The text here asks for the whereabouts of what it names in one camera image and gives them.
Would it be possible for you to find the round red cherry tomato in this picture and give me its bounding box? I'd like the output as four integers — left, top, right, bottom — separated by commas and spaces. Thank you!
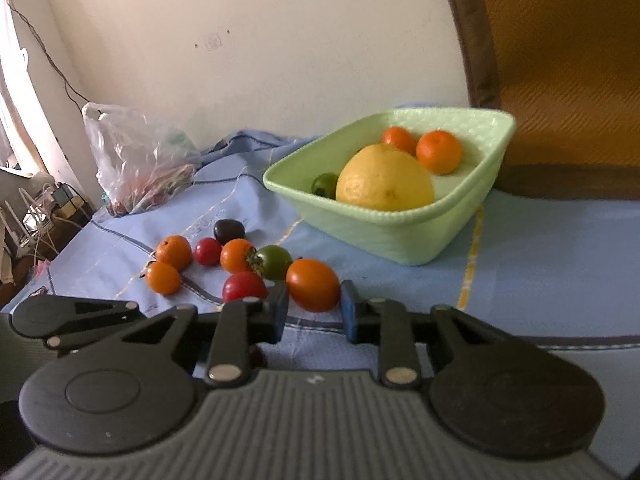
193, 237, 223, 267

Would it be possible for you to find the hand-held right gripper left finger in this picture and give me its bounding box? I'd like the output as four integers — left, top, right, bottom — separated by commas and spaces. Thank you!
120, 282, 290, 387

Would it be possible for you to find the large yellow pomelo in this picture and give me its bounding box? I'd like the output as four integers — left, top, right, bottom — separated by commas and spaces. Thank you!
336, 143, 436, 212

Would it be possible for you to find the blue bed sheet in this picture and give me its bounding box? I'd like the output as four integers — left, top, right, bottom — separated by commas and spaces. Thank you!
0, 130, 640, 376

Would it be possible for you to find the medium mandarin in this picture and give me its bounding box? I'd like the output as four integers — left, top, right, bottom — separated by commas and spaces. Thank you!
382, 126, 418, 156

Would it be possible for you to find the brown woven cushion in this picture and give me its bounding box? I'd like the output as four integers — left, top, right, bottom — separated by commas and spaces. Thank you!
434, 0, 640, 201

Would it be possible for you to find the clear plastic bag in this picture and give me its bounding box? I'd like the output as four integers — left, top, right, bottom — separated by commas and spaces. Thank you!
81, 102, 203, 218

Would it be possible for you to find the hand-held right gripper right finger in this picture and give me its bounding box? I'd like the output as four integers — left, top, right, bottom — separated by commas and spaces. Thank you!
340, 280, 506, 387

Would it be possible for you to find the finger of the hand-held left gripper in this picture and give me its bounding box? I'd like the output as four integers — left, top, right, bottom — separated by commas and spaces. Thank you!
44, 296, 142, 356

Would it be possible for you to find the black wall cable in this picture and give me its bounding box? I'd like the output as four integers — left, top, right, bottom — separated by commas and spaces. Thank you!
7, 0, 96, 111

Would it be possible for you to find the white router with cables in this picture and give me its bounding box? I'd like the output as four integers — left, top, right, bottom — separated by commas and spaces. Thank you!
0, 180, 96, 266

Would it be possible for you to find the green tomato with stem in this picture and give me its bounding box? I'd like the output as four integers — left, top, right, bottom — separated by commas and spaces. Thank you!
248, 244, 293, 281

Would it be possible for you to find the small mandarin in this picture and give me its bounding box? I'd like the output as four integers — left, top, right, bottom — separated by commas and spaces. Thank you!
155, 235, 193, 271
145, 261, 182, 296

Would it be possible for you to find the large oval orange tomato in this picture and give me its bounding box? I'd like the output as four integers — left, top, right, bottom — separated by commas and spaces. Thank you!
286, 258, 341, 313

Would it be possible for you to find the small green tomato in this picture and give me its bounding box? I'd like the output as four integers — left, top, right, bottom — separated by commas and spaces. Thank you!
311, 172, 341, 200

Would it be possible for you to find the white curtain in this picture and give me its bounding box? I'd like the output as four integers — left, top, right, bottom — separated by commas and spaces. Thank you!
0, 0, 57, 176

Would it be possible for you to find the oval red tomato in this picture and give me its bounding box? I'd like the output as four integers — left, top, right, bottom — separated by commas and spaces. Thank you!
222, 271, 268, 305

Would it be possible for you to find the round orange tomato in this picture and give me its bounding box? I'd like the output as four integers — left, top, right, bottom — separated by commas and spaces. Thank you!
220, 238, 257, 273

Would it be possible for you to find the light green plastic bowl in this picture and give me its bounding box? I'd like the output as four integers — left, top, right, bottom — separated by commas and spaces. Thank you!
262, 107, 517, 267

